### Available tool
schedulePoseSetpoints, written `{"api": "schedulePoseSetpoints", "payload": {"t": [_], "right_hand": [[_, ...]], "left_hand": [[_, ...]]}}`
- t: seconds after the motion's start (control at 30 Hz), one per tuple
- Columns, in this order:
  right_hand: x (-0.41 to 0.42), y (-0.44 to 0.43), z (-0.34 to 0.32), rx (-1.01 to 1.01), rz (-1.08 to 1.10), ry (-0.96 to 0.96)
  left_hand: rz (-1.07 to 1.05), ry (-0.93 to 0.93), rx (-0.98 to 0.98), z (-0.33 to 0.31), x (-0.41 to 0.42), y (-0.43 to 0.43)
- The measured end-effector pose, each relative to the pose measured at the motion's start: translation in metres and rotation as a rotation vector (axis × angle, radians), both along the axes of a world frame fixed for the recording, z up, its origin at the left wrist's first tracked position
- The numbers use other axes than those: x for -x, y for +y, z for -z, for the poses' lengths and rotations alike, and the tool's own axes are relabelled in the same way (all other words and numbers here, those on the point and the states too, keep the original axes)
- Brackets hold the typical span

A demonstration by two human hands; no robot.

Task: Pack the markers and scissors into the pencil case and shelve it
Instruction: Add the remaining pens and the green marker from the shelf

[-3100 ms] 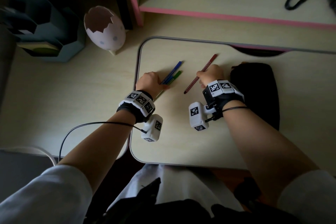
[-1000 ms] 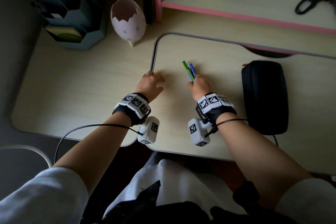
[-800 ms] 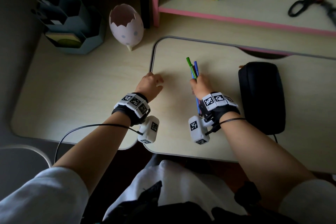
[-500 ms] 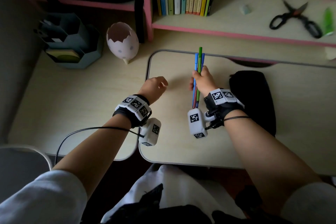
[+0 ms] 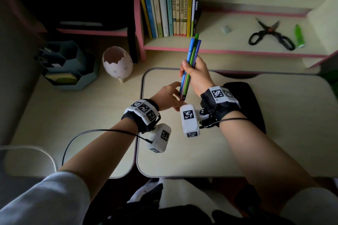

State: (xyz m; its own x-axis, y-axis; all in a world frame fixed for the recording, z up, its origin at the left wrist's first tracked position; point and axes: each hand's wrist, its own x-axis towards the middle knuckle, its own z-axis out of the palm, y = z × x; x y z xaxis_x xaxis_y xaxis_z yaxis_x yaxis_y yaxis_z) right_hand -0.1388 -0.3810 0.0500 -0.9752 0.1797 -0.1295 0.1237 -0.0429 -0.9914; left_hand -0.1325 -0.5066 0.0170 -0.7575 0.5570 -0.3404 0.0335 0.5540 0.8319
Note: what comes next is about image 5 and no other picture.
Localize person's left forearm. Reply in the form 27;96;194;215
59;118;139;203

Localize person's left hand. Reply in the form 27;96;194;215
150;82;187;112

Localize person's white black clothing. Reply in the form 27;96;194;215
0;171;338;225

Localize pink trimmed desk shelf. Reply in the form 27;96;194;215
133;0;338;69

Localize black marker wristband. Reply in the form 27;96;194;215
121;98;162;134
200;86;241;128

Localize white marker tracker box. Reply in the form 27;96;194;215
180;104;201;138
147;123;172;153

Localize person's right forearm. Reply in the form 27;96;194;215
219;111;320;216

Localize black pouch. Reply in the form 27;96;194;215
222;82;267;134

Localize yellow sticky note pad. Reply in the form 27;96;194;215
45;72;78;85

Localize thin black cable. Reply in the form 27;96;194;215
62;129;154;166
199;117;249;129

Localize green marker pen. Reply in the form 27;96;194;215
294;24;306;49

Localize person's right hand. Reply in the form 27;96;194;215
179;56;216;98

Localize purple pen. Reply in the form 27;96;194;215
182;39;202;101

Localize blue pen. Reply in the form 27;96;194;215
180;38;195;95

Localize row of upright books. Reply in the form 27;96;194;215
133;0;202;39

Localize black handled scissors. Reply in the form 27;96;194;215
248;17;296;51

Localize teal hexagonal desk organizer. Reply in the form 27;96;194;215
34;40;100;91

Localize eggshell shaped pen holder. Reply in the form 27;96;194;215
102;46;133;83

